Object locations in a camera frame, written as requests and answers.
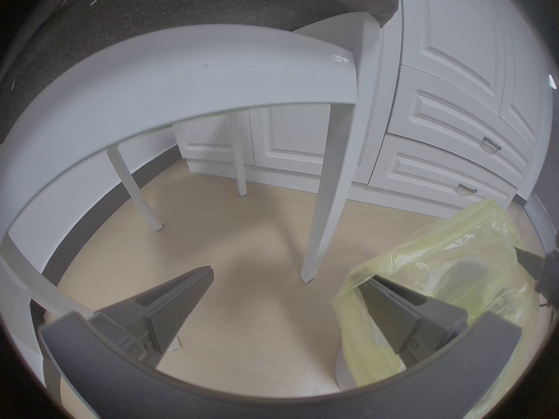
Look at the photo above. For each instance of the white wardrobe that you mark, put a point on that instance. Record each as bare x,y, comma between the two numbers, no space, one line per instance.
454,37

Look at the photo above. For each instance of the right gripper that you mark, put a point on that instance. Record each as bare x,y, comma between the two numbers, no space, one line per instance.
551,277

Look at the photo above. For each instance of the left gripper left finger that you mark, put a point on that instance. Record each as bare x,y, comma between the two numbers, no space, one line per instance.
174,308

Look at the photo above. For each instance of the grey and white chair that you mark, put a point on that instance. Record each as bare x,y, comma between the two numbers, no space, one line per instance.
196,77

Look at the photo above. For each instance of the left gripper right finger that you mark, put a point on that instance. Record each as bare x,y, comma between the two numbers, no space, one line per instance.
432,321

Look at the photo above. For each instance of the white trash bin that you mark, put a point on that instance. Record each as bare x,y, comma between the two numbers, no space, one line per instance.
345,371

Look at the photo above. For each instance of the yellow plastic bag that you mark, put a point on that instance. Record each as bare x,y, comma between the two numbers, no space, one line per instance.
480,242

